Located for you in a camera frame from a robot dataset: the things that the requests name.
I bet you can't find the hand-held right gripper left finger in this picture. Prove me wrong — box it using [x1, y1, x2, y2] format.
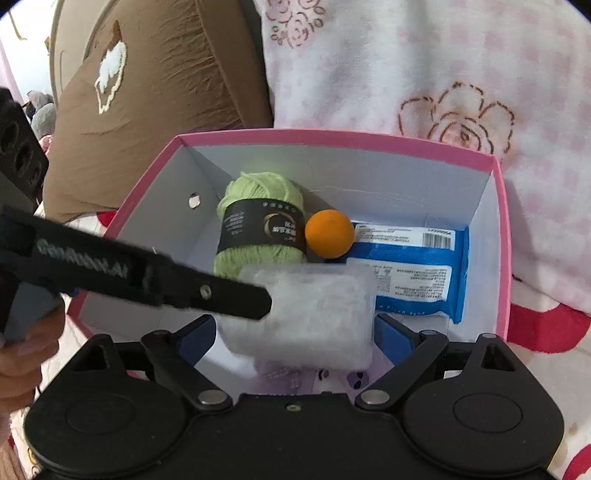
[64, 315, 234, 412]

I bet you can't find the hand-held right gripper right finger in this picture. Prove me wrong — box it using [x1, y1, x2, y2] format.
[355, 314, 533, 410]

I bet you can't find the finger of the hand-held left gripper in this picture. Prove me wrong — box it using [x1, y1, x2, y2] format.
[147, 252, 274, 320]

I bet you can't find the clear floss pick box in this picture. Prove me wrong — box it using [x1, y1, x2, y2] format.
[216, 264, 376, 371]

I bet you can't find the blue wet wipes packet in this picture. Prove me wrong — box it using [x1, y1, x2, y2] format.
[344, 220, 471, 324]

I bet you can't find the purple plush toy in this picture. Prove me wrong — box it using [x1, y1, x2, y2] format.
[253, 355, 386, 398]

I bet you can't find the green yarn ball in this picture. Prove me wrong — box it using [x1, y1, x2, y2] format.
[213, 172, 308, 280]

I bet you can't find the orange makeup sponge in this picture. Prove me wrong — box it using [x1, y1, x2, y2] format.
[305, 209, 355, 260]

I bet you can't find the pink cardboard box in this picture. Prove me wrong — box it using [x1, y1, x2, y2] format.
[67, 129, 513, 377]

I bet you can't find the person's left hand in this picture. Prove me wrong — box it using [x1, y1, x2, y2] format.
[0, 302, 66, 409]

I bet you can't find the grey plush toy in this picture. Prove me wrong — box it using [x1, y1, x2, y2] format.
[27, 90, 57, 139]

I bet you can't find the bear printed blanket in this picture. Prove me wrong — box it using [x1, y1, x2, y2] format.
[28, 210, 591, 480]

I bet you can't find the cream headboard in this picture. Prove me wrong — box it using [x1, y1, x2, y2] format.
[46, 0, 70, 100]

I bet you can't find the brown pillow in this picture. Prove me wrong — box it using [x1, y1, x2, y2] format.
[44, 0, 275, 222]

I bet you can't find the pink checkered pillow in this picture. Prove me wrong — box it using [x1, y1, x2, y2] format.
[254, 0, 591, 319]

